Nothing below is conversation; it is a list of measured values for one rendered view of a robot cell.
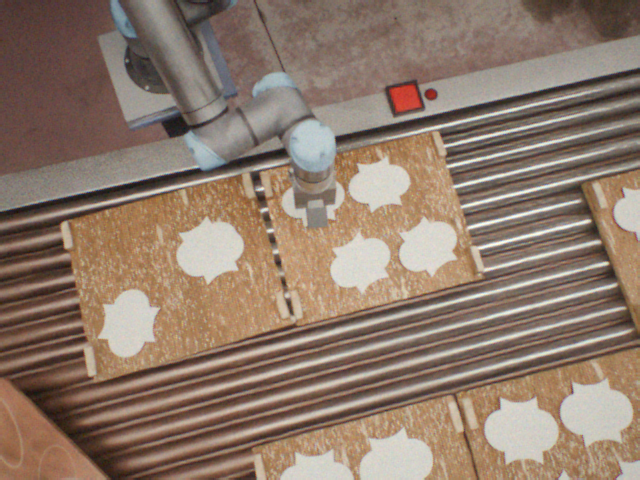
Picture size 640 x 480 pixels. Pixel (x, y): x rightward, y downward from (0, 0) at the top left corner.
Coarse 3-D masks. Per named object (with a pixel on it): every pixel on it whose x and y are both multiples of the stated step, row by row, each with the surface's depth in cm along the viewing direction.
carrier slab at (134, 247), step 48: (192, 192) 126; (240, 192) 126; (96, 240) 123; (144, 240) 123; (96, 288) 120; (144, 288) 120; (192, 288) 120; (240, 288) 120; (96, 336) 117; (192, 336) 118; (240, 336) 118
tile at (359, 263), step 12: (360, 240) 123; (372, 240) 123; (336, 252) 122; (348, 252) 122; (360, 252) 122; (372, 252) 122; (384, 252) 122; (336, 264) 121; (348, 264) 121; (360, 264) 121; (372, 264) 121; (384, 264) 121; (336, 276) 120; (348, 276) 121; (360, 276) 121; (372, 276) 121; (384, 276) 121; (348, 288) 121; (360, 288) 120
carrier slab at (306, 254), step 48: (384, 144) 129; (432, 144) 130; (432, 192) 127; (288, 240) 123; (336, 240) 123; (384, 240) 124; (288, 288) 121; (336, 288) 121; (384, 288) 121; (432, 288) 121
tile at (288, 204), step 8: (336, 184) 125; (288, 192) 124; (336, 192) 124; (288, 200) 123; (336, 200) 124; (288, 208) 123; (328, 208) 123; (336, 208) 123; (296, 216) 123; (304, 216) 123; (328, 216) 123; (304, 224) 122
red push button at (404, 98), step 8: (392, 88) 134; (400, 88) 134; (408, 88) 134; (392, 96) 133; (400, 96) 133; (408, 96) 133; (416, 96) 133; (400, 104) 133; (408, 104) 133; (416, 104) 133
